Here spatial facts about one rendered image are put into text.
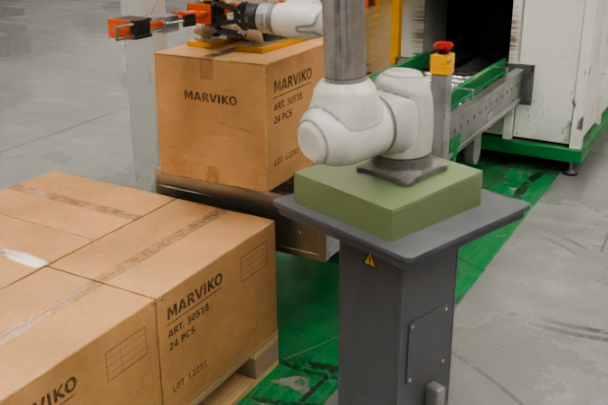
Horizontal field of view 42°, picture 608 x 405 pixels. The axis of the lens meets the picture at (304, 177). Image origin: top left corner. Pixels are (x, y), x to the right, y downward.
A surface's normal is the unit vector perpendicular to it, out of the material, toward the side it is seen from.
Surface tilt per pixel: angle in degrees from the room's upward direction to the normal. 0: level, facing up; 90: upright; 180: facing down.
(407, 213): 90
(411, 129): 91
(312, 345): 0
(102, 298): 0
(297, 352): 0
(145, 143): 90
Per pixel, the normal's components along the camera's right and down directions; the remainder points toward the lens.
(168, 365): 0.87, 0.17
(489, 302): 0.00, -0.94
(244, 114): -0.45, 0.29
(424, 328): 0.67, 0.25
